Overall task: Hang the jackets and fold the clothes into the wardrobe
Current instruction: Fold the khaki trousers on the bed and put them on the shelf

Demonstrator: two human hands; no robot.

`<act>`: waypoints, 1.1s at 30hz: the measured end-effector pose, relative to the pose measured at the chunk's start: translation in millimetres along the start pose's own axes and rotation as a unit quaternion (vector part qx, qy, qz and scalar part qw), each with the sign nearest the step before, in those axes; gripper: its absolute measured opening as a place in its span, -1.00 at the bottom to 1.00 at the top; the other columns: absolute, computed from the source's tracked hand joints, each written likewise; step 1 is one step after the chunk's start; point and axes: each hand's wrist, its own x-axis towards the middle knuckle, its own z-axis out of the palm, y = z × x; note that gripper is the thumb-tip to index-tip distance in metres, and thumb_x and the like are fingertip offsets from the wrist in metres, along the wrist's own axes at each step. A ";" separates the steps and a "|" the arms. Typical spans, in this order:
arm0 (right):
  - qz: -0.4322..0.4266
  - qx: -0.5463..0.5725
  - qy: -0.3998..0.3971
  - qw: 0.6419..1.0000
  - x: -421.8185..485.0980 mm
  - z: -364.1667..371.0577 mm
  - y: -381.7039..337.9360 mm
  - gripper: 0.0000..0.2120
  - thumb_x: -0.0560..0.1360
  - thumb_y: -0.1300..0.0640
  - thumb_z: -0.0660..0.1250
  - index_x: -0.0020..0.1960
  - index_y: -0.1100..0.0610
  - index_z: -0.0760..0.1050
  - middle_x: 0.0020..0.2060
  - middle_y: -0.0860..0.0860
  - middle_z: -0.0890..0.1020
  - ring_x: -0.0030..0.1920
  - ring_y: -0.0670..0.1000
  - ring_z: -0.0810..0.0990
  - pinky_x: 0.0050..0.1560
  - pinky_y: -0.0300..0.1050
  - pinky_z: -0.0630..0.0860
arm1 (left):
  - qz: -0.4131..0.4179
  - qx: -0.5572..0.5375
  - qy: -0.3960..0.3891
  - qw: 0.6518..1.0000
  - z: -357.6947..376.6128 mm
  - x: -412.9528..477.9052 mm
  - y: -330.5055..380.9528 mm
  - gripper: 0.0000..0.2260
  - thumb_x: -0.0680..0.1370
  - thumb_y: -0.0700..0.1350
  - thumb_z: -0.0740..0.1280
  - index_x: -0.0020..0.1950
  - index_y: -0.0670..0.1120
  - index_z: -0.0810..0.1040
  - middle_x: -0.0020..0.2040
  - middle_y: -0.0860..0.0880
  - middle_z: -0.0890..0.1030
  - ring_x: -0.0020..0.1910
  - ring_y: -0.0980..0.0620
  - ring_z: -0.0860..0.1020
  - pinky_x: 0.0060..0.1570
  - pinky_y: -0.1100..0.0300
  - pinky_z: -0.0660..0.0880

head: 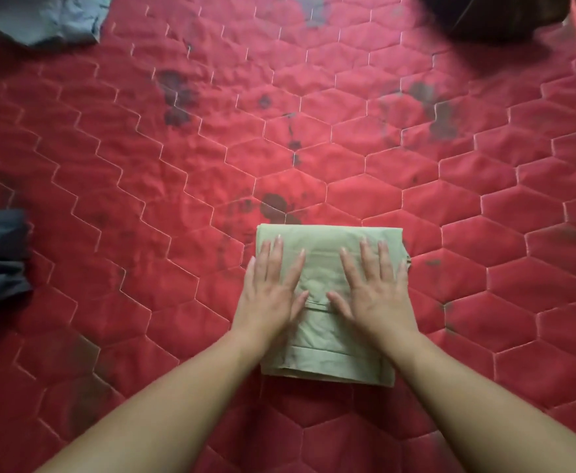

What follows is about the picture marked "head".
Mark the person's left hand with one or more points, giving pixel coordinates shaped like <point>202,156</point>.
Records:
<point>268,310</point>

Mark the person's right hand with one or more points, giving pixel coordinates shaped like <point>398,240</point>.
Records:
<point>381,310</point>

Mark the beige shirt clothes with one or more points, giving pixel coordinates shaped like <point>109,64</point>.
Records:
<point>322,270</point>

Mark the brown sweater with blue trim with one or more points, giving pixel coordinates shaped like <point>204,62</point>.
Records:
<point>490,17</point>

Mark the person's left forearm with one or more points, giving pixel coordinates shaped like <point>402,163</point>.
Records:
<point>169,413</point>

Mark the person's right forearm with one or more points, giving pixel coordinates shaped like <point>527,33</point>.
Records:
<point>480,423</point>

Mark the red quilted mattress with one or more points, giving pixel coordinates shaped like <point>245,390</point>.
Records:
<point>169,167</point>

